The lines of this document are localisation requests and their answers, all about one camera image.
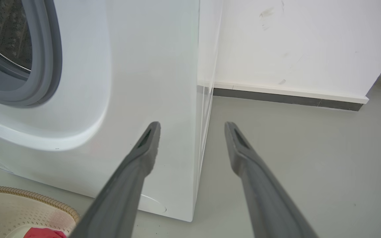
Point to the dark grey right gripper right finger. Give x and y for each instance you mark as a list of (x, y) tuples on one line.
[(263, 195)]

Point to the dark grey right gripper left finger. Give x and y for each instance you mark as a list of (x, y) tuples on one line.
[(124, 191)]

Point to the red garment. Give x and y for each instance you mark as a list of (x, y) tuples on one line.
[(45, 233)]

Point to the cream perforated laundry basket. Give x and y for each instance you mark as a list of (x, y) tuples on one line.
[(12, 211)]

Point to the round drain filter cover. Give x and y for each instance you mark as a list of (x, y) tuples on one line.
[(152, 205)]

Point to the white and dark baseboard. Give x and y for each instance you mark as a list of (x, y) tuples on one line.
[(293, 96)]

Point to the white front-load washing machine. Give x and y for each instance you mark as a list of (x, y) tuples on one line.
[(150, 82)]

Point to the grey rubber door gasket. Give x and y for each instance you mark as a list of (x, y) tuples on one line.
[(45, 66)]

